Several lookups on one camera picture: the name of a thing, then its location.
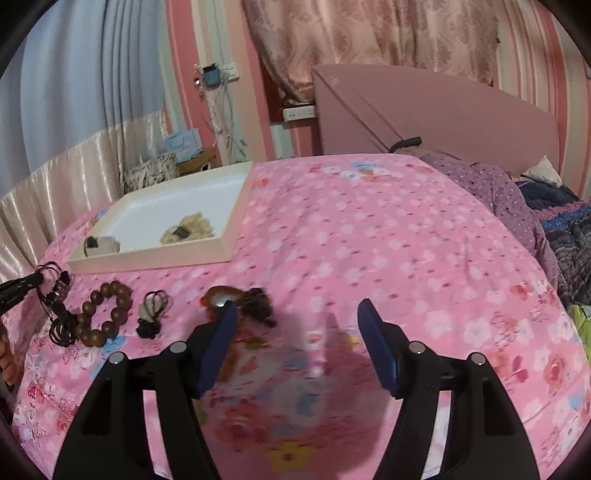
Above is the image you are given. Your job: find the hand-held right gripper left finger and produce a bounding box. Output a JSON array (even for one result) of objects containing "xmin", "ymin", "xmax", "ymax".
[{"xmin": 53, "ymin": 302, "xmax": 241, "ymax": 480}]

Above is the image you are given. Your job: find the cream flower hair ornament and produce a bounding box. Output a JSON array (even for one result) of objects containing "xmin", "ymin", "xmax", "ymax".
[{"xmin": 159, "ymin": 213, "xmax": 217, "ymax": 244}]

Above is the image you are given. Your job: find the amber pendant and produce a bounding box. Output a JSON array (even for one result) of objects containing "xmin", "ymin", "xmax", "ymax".
[{"xmin": 203, "ymin": 286, "xmax": 278, "ymax": 328}]

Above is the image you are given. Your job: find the pink headboard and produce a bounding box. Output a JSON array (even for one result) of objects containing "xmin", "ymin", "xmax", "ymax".
[{"xmin": 311, "ymin": 64, "xmax": 561, "ymax": 174}]

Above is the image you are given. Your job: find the black handle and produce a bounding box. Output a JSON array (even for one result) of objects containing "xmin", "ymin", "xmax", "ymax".
[{"xmin": 387, "ymin": 137, "xmax": 423, "ymax": 153}]

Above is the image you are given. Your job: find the brown cardboard box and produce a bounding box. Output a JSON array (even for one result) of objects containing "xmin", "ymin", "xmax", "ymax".
[{"xmin": 178, "ymin": 150, "xmax": 217, "ymax": 175}]

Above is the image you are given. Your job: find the bundle of white cables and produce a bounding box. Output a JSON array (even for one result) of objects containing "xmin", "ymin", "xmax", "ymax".
[{"xmin": 196, "ymin": 65, "xmax": 247, "ymax": 160}]

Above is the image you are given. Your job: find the floral paper bag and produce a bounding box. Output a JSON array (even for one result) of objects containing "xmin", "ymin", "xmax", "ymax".
[{"xmin": 122, "ymin": 152, "xmax": 178, "ymax": 195}]

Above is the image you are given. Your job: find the blue gift bag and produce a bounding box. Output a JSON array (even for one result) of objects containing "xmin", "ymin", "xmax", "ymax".
[{"xmin": 164, "ymin": 129, "xmax": 204, "ymax": 162}]

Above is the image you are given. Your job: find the person's left hand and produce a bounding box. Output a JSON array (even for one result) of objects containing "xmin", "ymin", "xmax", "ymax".
[{"xmin": 0, "ymin": 323, "xmax": 21, "ymax": 393}]

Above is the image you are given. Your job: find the pink floral bedsheet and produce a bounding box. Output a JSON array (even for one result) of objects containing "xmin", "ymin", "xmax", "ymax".
[{"xmin": 9, "ymin": 154, "xmax": 585, "ymax": 480}]

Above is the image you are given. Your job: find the dark striped blanket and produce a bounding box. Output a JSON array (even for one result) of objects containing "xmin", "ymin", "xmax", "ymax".
[{"xmin": 515, "ymin": 178, "xmax": 591, "ymax": 305}]

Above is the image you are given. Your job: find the wristwatch with white strap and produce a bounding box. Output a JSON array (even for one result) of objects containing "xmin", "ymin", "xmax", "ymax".
[{"xmin": 82, "ymin": 235, "xmax": 121, "ymax": 257}]

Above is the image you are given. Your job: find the brown wooden bead bracelet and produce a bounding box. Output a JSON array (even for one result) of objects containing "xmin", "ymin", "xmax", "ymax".
[{"xmin": 76, "ymin": 281, "xmax": 134, "ymax": 346}]

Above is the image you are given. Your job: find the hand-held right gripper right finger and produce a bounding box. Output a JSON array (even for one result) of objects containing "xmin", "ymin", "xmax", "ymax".
[{"xmin": 357, "ymin": 298, "xmax": 541, "ymax": 480}]

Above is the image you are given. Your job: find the blue and cream curtain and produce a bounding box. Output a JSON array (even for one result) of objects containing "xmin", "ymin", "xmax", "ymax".
[{"xmin": 0, "ymin": 0, "xmax": 174, "ymax": 278}]

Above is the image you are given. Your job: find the white power strip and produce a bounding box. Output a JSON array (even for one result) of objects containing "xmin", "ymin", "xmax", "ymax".
[{"xmin": 281, "ymin": 105, "xmax": 317, "ymax": 123}]

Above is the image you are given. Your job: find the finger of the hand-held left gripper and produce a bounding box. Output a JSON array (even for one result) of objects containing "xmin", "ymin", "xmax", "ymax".
[{"xmin": 0, "ymin": 272, "xmax": 45, "ymax": 306}]

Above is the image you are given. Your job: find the white cloth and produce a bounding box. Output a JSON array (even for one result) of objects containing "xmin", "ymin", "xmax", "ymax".
[{"xmin": 522, "ymin": 156, "xmax": 564, "ymax": 188}]

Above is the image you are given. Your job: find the white shallow tray box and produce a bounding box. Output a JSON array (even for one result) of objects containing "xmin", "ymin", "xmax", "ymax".
[{"xmin": 67, "ymin": 161, "xmax": 254, "ymax": 275}]

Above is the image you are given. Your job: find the pink patterned curtain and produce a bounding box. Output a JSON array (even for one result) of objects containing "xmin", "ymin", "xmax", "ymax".
[{"xmin": 242, "ymin": 0, "xmax": 502, "ymax": 104}]

